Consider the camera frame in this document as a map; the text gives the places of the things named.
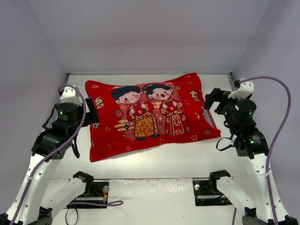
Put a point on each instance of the red printed pillowcase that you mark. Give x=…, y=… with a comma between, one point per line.
x=147, y=115

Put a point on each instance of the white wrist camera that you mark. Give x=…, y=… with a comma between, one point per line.
x=68, y=94
x=245, y=89

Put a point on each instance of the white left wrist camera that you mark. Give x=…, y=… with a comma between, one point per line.
x=68, y=94

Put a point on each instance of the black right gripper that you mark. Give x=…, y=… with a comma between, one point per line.
x=213, y=99

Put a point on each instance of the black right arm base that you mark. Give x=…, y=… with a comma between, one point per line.
x=206, y=192

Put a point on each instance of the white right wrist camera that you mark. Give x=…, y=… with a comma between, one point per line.
x=245, y=89

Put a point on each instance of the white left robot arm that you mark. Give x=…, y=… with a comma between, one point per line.
x=30, y=207

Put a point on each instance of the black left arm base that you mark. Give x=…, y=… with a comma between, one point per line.
x=95, y=194

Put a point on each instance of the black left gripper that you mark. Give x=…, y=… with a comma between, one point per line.
x=93, y=110

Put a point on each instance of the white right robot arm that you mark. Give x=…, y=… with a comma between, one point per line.
x=266, y=207

